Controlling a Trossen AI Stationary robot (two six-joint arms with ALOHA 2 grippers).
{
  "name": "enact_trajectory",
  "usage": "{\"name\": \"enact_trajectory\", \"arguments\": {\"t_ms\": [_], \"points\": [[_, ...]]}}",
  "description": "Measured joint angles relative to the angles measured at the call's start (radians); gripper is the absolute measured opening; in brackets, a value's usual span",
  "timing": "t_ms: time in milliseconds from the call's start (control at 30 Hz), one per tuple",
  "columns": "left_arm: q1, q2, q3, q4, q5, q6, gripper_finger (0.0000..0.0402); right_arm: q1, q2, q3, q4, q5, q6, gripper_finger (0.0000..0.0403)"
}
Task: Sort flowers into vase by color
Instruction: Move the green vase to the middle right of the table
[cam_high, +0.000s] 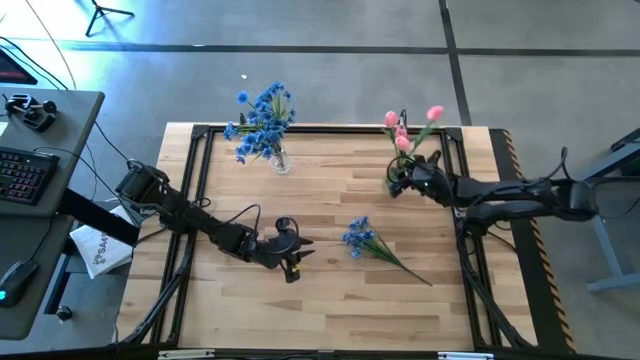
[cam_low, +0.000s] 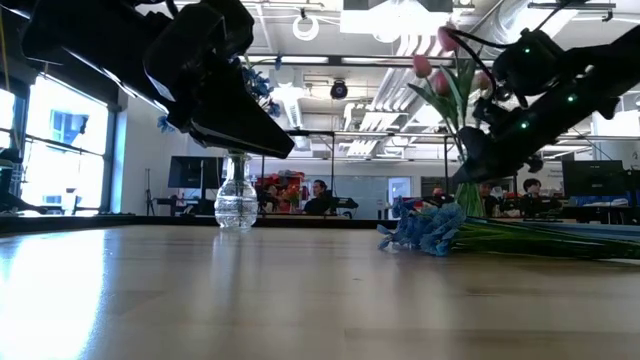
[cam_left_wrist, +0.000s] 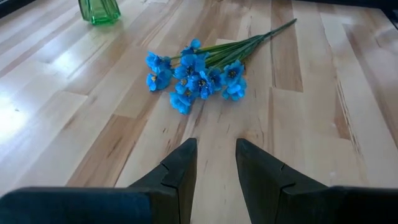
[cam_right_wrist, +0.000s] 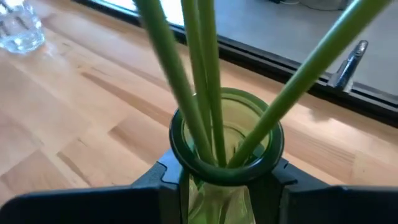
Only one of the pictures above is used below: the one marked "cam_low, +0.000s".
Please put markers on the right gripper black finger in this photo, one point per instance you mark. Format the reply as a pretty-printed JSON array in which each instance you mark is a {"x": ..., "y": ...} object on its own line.
[
  {"x": 475, "y": 142},
  {"x": 515, "y": 155}
]

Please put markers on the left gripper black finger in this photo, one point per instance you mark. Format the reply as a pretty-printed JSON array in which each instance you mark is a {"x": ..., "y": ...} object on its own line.
[{"x": 245, "y": 125}]

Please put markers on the blue artificial flower sprig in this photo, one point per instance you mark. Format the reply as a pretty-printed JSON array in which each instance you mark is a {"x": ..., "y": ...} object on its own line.
[
  {"x": 430, "y": 230},
  {"x": 165, "y": 125},
  {"x": 260, "y": 85}
]

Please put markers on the pink artificial tulip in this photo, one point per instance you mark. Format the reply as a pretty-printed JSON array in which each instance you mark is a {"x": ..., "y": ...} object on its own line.
[
  {"x": 447, "y": 39},
  {"x": 422, "y": 65},
  {"x": 440, "y": 82},
  {"x": 482, "y": 80}
]

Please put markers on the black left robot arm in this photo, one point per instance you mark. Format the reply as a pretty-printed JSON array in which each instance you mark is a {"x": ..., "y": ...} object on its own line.
[{"x": 90, "y": 40}]

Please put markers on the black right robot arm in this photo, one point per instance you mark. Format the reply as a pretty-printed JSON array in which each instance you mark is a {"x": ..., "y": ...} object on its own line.
[{"x": 625, "y": 60}]

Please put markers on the clear glass vase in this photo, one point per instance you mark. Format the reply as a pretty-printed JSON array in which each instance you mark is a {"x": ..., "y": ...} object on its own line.
[
  {"x": 235, "y": 205},
  {"x": 470, "y": 200}
]

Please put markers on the person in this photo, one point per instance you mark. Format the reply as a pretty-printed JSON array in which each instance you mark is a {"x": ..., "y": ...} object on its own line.
[
  {"x": 437, "y": 191},
  {"x": 318, "y": 200},
  {"x": 272, "y": 197},
  {"x": 487, "y": 200},
  {"x": 532, "y": 189}
]

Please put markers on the black office monitor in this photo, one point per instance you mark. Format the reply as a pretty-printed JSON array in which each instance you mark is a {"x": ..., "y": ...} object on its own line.
[
  {"x": 195, "y": 172},
  {"x": 592, "y": 177}
]

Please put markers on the red storage shelf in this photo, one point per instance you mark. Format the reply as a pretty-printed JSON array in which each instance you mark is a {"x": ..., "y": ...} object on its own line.
[{"x": 282, "y": 182}]

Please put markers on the black tripod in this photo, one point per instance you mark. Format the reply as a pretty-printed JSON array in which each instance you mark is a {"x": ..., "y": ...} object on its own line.
[{"x": 149, "y": 192}]

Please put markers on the black desk device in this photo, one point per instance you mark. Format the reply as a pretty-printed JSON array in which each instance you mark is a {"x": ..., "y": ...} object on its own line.
[{"x": 345, "y": 203}]

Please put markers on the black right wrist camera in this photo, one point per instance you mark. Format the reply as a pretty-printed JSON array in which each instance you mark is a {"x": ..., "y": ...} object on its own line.
[{"x": 530, "y": 62}]

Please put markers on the black ceiling camera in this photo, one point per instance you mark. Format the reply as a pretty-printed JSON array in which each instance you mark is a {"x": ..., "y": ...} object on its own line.
[{"x": 339, "y": 90}]

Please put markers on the black background rig frame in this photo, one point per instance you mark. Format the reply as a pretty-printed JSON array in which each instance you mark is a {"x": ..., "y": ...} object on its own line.
[{"x": 375, "y": 133}]

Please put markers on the white ceiling duct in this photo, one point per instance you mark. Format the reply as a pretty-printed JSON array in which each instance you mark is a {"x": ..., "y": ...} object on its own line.
[{"x": 505, "y": 25}]

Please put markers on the black table frame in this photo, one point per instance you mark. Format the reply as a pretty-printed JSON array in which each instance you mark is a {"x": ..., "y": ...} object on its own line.
[{"x": 150, "y": 222}]

